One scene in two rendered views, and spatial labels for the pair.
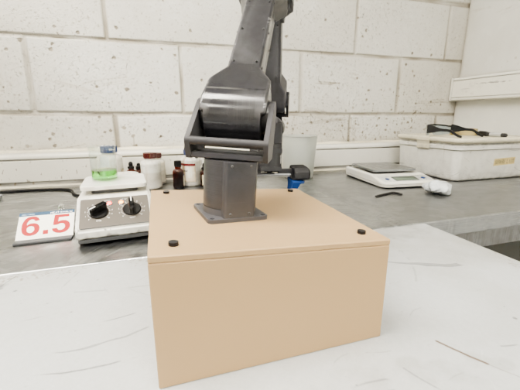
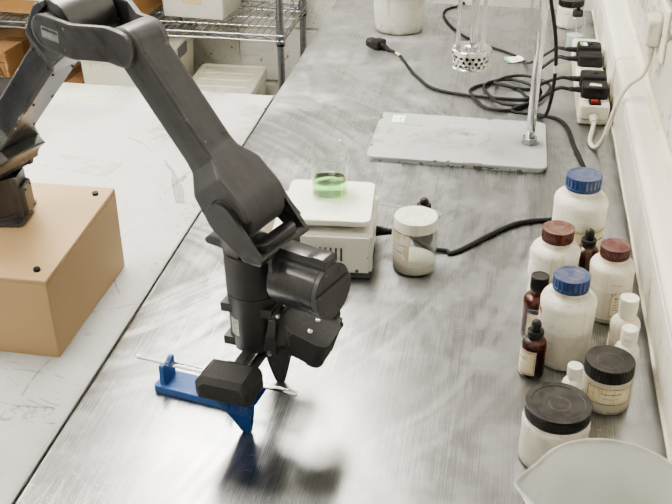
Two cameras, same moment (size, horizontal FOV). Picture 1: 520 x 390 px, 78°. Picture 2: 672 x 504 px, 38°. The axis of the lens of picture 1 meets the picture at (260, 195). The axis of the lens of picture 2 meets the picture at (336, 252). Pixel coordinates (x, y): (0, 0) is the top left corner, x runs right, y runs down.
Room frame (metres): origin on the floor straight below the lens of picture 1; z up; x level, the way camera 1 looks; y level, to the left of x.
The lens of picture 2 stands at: (1.21, -0.73, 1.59)
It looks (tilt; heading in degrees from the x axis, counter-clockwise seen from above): 30 degrees down; 118
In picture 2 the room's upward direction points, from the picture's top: straight up
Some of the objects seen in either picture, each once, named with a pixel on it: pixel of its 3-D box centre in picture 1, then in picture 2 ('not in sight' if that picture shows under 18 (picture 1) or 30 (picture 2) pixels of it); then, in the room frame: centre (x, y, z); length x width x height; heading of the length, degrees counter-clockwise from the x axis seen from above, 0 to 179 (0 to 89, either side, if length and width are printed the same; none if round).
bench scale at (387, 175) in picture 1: (386, 173); not in sight; (1.09, -0.44, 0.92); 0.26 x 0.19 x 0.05; 12
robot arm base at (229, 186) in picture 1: (229, 185); (1, 193); (0.34, 0.03, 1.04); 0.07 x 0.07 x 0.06; 25
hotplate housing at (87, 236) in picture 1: (117, 204); (311, 229); (0.63, 0.29, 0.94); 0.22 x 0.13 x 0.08; 22
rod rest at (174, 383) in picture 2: not in sight; (199, 380); (0.67, -0.03, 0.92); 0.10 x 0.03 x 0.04; 7
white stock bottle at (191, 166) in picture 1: (190, 166); (566, 316); (1.01, 0.22, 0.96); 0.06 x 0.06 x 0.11
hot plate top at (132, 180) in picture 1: (114, 181); (329, 202); (0.66, 0.30, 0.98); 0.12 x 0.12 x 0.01; 22
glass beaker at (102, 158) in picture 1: (104, 162); (327, 169); (0.65, 0.32, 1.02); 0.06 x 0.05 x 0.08; 49
